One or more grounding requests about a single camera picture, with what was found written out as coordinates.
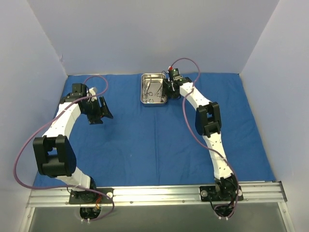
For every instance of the blue surgical drape cloth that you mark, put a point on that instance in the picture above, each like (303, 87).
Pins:
(158, 145)

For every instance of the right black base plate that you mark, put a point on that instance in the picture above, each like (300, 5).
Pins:
(216, 193)

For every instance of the steel forceps left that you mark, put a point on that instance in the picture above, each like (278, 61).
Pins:
(146, 86)

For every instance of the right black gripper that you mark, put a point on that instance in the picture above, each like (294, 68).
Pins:
(168, 88)

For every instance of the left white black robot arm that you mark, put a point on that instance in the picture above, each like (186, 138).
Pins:
(53, 152)

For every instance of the steel forceps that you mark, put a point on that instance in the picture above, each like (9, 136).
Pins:
(158, 92)
(146, 86)

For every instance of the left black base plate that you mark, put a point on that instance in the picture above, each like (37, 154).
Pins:
(89, 197)

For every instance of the steel forceps right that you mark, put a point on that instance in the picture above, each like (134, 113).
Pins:
(158, 92)

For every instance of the aluminium front rail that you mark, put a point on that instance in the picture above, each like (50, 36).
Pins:
(250, 192)

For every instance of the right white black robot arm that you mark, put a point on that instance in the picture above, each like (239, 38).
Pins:
(207, 124)

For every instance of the stainless steel instrument tray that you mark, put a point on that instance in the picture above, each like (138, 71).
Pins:
(152, 100)

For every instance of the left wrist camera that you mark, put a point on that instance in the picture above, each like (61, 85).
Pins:
(92, 91)

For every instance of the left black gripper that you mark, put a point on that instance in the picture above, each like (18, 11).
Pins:
(98, 110)

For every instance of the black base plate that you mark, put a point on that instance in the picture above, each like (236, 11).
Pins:
(89, 197)
(216, 193)

